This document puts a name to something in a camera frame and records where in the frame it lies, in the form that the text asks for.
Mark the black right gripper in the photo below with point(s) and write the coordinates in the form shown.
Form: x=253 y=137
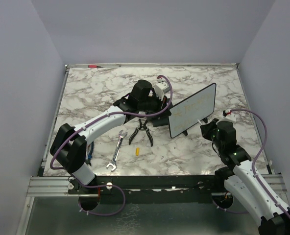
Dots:
x=206 y=129

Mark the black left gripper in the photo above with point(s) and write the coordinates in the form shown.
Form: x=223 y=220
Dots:
x=161 y=104

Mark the black framed whiteboard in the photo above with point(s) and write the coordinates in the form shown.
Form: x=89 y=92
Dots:
x=191 y=110

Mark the yellow marker cap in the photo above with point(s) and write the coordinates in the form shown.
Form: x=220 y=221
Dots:
x=137 y=151

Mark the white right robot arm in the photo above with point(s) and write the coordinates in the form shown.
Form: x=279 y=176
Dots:
x=244 y=182

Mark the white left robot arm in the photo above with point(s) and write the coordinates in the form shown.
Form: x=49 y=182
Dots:
x=70 y=144

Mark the black whiteboard stand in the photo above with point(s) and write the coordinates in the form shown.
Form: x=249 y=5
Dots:
x=204 y=121

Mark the silver open-end wrench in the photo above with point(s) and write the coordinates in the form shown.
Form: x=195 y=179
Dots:
x=113 y=162

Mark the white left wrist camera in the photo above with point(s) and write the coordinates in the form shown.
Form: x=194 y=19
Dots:
x=162 y=88

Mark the black handled pliers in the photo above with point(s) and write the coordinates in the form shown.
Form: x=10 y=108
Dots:
x=142 y=127

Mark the black front mounting rail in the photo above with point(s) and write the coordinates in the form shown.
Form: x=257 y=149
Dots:
x=116 y=190

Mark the red marker on rail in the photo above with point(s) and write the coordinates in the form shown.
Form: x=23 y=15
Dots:
x=94 y=66

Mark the blue handled cutters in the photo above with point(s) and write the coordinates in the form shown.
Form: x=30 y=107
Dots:
x=90 y=154

